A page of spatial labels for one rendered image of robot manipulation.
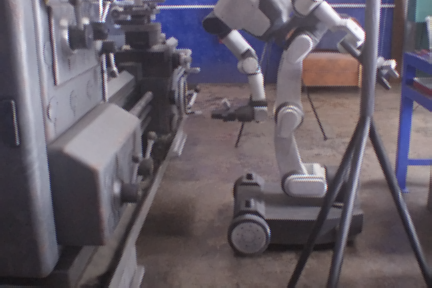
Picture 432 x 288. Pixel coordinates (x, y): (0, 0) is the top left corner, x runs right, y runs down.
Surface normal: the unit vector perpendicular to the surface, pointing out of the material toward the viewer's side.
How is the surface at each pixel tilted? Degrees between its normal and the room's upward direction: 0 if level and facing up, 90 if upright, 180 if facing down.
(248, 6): 118
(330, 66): 90
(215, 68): 90
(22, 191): 90
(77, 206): 90
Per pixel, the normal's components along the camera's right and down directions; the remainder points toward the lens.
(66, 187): -0.05, 0.25
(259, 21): -0.42, 0.65
